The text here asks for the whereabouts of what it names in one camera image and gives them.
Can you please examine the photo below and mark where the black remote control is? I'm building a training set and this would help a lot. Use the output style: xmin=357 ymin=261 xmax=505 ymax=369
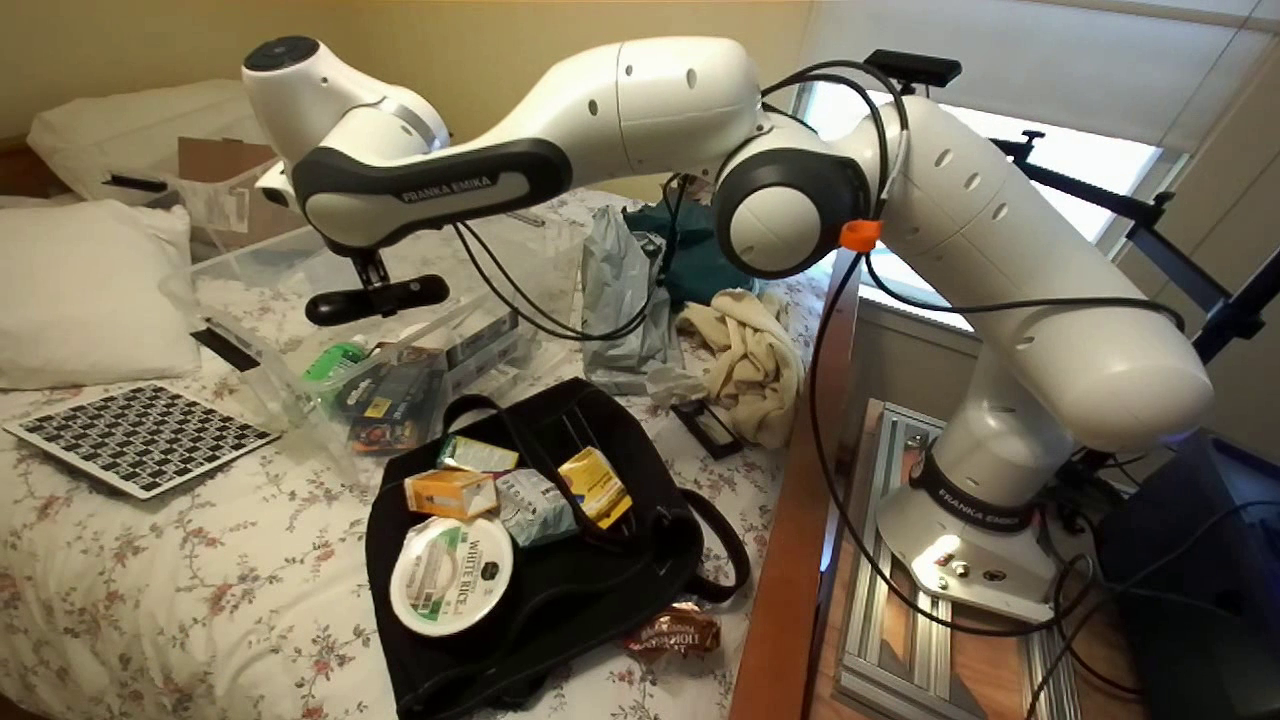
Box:
xmin=301 ymin=271 xmax=450 ymax=333

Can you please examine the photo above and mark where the large clear storage box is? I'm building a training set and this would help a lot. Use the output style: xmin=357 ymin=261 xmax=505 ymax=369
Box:
xmin=183 ymin=197 xmax=592 ymax=464

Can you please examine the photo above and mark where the clear box with cardboard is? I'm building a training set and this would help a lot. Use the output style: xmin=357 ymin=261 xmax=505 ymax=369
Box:
xmin=169 ymin=127 xmax=325 ymax=271

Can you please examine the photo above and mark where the pale green small box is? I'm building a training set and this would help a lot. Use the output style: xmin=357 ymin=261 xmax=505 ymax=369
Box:
xmin=433 ymin=432 xmax=525 ymax=482

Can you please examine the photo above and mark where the orange small box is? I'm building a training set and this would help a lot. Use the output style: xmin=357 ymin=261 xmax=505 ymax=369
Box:
xmin=401 ymin=464 xmax=500 ymax=525

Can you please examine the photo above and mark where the green snack packet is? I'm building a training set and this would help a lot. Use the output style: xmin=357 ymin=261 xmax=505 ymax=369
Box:
xmin=301 ymin=337 xmax=377 ymax=391

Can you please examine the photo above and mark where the small clear lattice basket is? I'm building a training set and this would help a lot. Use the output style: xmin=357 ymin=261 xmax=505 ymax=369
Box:
xmin=254 ymin=320 xmax=463 ymax=464

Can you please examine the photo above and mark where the dark colourful snack packet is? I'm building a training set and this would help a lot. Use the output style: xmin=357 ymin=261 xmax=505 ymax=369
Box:
xmin=331 ymin=362 xmax=449 ymax=453

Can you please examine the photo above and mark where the black flat rectangular device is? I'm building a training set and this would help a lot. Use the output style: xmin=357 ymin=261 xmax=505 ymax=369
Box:
xmin=189 ymin=320 xmax=267 ymax=376

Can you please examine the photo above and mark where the brown cardboard piece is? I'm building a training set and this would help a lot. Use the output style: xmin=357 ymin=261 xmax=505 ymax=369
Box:
xmin=171 ymin=133 xmax=292 ymax=252

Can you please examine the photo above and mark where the grey plastic bag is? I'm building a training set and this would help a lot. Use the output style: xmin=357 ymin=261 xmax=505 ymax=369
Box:
xmin=575 ymin=197 xmax=679 ymax=400

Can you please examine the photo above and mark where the translucent white plastic bag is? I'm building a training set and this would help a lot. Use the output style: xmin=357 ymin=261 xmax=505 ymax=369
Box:
xmin=25 ymin=75 xmax=274 ymax=207

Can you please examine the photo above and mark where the white pillow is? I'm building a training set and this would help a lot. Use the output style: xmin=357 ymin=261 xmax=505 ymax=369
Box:
xmin=0 ymin=197 xmax=209 ymax=391

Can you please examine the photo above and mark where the black white checkerboard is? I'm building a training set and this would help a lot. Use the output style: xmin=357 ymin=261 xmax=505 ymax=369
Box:
xmin=5 ymin=382 xmax=286 ymax=506

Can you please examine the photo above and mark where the grey green packet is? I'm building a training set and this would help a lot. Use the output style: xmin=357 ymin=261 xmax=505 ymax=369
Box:
xmin=492 ymin=464 xmax=580 ymax=551

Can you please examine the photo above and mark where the teal cloth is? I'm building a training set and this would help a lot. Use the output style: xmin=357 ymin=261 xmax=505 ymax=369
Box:
xmin=625 ymin=197 xmax=762 ymax=307

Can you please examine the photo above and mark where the yellow foil packet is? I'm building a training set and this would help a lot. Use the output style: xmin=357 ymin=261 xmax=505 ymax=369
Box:
xmin=550 ymin=446 xmax=638 ymax=536

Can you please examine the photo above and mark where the brown wooden headboard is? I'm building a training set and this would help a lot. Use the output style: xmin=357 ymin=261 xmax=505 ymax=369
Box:
xmin=0 ymin=135 xmax=58 ymax=205

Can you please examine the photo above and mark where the black flat phone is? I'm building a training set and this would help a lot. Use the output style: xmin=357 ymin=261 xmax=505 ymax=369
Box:
xmin=669 ymin=396 xmax=749 ymax=464

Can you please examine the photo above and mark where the black fabric bag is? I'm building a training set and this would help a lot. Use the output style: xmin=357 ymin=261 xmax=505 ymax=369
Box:
xmin=361 ymin=376 xmax=754 ymax=720

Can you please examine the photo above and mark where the cream towel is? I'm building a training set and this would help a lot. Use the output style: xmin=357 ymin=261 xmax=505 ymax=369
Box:
xmin=671 ymin=286 xmax=804 ymax=457

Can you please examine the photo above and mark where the floral white bedspread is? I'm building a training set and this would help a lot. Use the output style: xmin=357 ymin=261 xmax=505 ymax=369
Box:
xmin=0 ymin=127 xmax=832 ymax=720

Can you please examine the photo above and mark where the brown shiny wrapper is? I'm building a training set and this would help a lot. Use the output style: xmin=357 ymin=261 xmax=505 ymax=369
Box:
xmin=620 ymin=600 xmax=727 ymax=673

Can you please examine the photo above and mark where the brown wooden footboard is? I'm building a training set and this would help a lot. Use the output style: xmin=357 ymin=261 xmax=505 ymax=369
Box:
xmin=727 ymin=252 xmax=873 ymax=720

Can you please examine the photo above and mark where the black mounting bar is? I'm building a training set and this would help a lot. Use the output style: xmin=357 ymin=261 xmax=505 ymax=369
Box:
xmin=1187 ymin=248 xmax=1280 ymax=369

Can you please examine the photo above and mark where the dark blue bag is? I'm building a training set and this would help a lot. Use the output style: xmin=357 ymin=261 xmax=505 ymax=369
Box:
xmin=1101 ymin=437 xmax=1280 ymax=720

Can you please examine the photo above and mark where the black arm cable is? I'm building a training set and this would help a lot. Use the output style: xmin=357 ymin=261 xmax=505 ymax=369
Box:
xmin=449 ymin=56 xmax=917 ymax=349

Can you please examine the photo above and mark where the black hanging cable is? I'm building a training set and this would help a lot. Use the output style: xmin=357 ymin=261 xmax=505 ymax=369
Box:
xmin=798 ymin=248 xmax=1190 ymax=650

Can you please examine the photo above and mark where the black mounted camera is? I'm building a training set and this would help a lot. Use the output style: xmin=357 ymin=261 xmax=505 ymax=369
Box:
xmin=858 ymin=46 xmax=965 ymax=91

